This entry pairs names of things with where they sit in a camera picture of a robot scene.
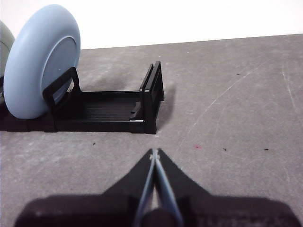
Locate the light blue round plate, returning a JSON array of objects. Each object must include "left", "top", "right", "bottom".
[{"left": 3, "top": 4, "right": 81, "bottom": 120}]

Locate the pale green round plate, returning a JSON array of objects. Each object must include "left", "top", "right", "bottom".
[{"left": 0, "top": 20, "right": 15, "bottom": 105}]

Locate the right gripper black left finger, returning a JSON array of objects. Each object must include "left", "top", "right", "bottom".
[{"left": 14, "top": 148, "right": 156, "bottom": 227}]

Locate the black plastic plate rack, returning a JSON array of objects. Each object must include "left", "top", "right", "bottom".
[{"left": 0, "top": 61, "right": 165, "bottom": 135}]

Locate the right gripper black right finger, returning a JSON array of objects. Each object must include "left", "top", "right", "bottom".
[{"left": 156, "top": 148, "right": 299, "bottom": 227}]

